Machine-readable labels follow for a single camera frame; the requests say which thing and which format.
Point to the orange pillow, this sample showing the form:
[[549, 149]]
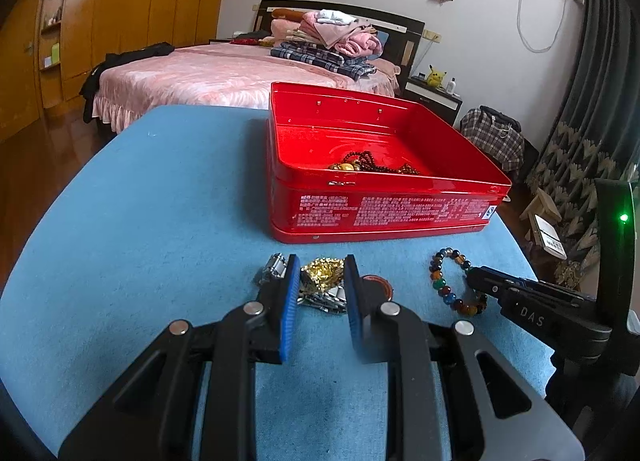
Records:
[[285, 16]]

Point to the dark red cloth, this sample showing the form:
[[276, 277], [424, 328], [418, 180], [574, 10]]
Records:
[[247, 38]]

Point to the silver and gold wristwatch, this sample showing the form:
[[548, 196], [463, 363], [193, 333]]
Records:
[[322, 276]]

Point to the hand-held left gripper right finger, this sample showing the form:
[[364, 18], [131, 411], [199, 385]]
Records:
[[353, 306]]

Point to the plaid bag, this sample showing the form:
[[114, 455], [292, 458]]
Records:
[[492, 141]]

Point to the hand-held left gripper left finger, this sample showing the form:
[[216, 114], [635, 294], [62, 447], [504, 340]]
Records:
[[291, 311]]

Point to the white garment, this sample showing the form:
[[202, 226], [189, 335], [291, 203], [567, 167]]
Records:
[[334, 17]]

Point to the bed with pink bedspread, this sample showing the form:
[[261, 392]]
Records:
[[200, 76]]

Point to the black and white nightstand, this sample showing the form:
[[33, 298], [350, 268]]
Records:
[[435, 101]]

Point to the yellow plush toy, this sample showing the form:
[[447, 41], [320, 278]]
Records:
[[435, 76]]

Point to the wall switch panel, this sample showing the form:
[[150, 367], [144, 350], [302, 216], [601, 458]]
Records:
[[432, 36]]

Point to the green box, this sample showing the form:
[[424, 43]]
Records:
[[54, 53]]

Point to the pink folded blankets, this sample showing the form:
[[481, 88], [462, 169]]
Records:
[[355, 43]]

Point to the white printed box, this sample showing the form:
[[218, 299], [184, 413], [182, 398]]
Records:
[[550, 238]]

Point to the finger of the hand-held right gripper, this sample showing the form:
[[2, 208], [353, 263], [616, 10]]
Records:
[[550, 289], [487, 283]]

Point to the black garment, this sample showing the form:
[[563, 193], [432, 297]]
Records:
[[145, 52]]

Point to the white bottle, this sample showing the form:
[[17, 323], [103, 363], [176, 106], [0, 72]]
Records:
[[452, 86]]

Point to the blue plaid cloth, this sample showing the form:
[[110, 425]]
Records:
[[310, 53]]

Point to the blue tablecloth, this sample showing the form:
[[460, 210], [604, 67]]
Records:
[[150, 216]]

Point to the small wooden stool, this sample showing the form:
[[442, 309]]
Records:
[[542, 206]]

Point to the wooden door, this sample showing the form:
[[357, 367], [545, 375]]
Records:
[[20, 81]]

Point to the red tin box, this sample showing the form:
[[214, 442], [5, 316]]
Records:
[[380, 216]]

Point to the pink pillow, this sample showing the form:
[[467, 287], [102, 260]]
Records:
[[386, 66]]

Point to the grey patterned curtain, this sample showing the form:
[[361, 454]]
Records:
[[590, 106]]

